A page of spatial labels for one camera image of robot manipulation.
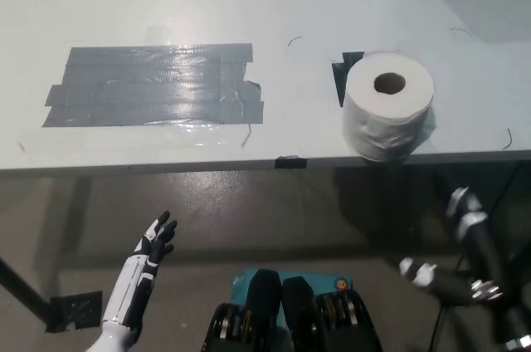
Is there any black cable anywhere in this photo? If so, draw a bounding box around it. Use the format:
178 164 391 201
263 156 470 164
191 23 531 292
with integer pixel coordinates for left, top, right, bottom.
431 306 446 352

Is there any grey duct tape patch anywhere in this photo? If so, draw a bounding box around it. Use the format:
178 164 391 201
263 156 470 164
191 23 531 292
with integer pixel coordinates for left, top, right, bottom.
41 42 266 128

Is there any black teal robot body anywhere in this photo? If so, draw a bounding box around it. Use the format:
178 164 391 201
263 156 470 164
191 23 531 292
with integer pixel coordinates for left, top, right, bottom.
201 267 385 352

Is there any small clear tape piece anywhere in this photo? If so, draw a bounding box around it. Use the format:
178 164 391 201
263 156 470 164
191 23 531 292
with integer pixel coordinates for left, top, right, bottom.
143 23 172 44

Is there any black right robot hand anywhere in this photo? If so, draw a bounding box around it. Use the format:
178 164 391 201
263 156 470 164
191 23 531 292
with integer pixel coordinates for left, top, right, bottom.
397 187 506 308

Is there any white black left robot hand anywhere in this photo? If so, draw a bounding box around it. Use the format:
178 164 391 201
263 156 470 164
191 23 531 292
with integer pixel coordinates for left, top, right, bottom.
101 209 178 330

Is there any black table leg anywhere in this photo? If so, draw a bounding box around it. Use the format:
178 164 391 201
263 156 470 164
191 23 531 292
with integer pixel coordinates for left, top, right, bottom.
0 256 55 328

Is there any white toilet paper roll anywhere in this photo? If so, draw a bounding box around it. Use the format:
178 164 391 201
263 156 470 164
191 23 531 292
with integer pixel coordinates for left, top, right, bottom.
342 51 436 162

